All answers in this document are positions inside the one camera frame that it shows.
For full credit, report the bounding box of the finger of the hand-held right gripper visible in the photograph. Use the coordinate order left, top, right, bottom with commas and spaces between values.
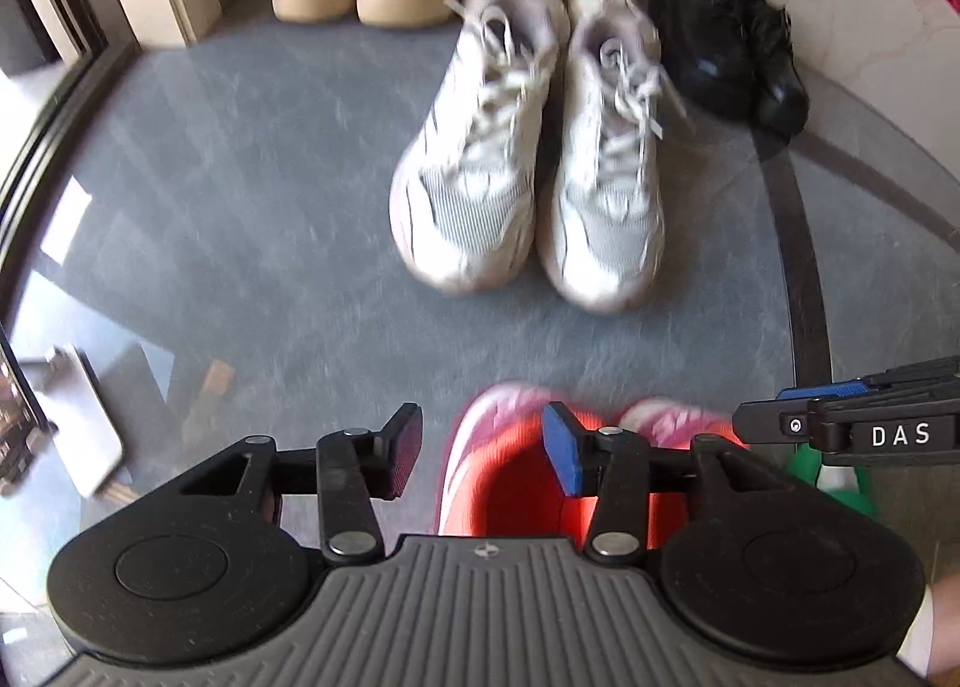
731, 396, 960, 469
776, 357, 960, 407

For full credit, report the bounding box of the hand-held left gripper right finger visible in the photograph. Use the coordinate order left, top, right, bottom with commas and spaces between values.
541, 400, 788, 560

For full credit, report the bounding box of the dark sliding door frame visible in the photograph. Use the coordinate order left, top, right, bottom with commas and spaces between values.
0, 0, 140, 223

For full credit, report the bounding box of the black leather lace-up shoe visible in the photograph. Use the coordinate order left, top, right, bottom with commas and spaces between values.
646, 0, 758, 118
739, 0, 811, 137

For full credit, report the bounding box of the green slipper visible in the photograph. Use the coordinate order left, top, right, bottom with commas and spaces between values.
784, 445, 863, 508

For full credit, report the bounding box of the white stand base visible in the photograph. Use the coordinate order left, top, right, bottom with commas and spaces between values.
21, 344, 127, 500

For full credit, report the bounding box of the white mesh sneaker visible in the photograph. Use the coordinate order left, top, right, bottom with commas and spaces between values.
388, 1, 571, 296
534, 4, 667, 314

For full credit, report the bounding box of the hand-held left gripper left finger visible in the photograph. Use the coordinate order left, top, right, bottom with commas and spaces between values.
176, 402, 425, 560

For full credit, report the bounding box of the coral red sneaker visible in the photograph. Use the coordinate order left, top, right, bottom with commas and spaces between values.
600, 394, 751, 553
435, 381, 601, 553

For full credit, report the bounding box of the person's socked foot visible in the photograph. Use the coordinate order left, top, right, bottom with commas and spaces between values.
896, 578, 960, 680

